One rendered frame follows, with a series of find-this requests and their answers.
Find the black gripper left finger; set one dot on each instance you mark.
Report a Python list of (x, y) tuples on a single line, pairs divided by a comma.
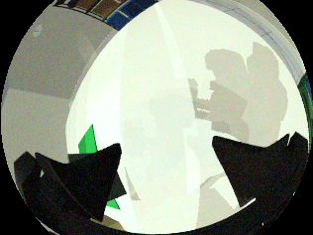
[(87, 180)]

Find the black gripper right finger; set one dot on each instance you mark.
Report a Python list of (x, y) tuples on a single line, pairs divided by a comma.
[(246, 165)]

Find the green circuit board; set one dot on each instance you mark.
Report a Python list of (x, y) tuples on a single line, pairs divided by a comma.
[(88, 145)]

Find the black cooling fan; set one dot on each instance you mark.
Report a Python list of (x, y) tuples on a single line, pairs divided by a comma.
[(118, 188)]

